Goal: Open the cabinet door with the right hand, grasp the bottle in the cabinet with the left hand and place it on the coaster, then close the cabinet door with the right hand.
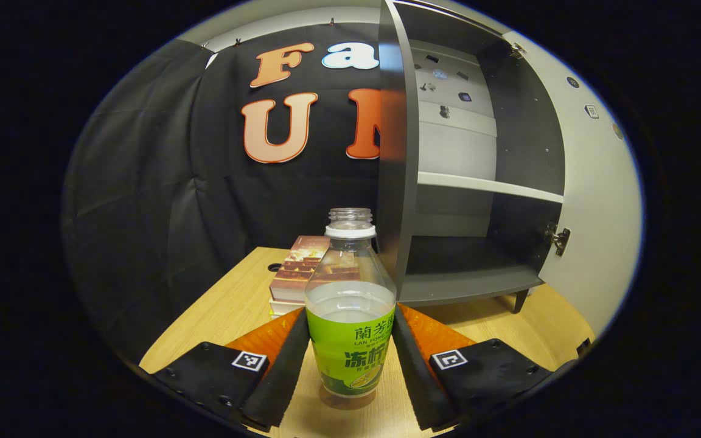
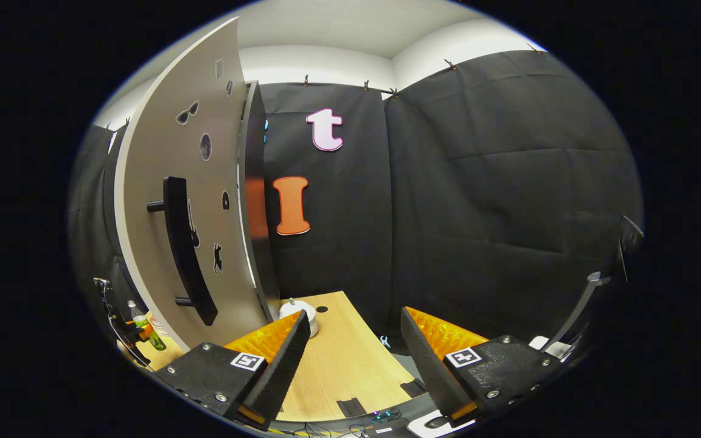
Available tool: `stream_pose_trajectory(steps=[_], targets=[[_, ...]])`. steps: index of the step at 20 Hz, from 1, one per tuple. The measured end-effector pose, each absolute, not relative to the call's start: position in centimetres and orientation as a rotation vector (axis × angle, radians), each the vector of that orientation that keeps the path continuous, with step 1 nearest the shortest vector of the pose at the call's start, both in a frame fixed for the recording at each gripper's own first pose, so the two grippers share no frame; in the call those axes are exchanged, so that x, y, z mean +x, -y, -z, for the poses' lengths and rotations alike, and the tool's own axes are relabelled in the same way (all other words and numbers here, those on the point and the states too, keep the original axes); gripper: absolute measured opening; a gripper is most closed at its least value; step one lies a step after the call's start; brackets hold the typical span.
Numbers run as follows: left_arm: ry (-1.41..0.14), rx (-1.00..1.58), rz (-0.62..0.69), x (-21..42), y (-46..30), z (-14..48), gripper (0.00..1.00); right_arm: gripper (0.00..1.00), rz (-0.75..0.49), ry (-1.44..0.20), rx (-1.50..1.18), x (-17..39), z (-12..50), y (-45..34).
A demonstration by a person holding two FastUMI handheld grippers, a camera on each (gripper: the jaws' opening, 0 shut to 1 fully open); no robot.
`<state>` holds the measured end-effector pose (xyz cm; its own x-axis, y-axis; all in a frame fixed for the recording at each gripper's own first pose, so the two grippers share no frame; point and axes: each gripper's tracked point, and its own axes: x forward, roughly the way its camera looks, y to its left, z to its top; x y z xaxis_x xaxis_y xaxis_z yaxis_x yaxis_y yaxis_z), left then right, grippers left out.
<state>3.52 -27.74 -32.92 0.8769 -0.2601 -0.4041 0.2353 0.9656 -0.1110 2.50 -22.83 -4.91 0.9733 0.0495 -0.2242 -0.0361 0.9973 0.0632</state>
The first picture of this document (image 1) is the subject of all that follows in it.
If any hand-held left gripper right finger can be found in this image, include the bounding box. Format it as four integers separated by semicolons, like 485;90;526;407
390;303;577;433

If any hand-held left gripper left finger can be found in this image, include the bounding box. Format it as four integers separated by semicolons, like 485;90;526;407
151;307;312;431

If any green label plastic bottle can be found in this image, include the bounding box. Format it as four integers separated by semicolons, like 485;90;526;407
305;208;397;399

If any gray cabinet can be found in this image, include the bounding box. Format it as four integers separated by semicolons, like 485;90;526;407
377;0;568;315

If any white cabinet shelf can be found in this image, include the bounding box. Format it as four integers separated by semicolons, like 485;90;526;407
417;172;564;204

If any black backdrop cloth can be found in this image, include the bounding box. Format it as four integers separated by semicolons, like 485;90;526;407
61;23;385;366

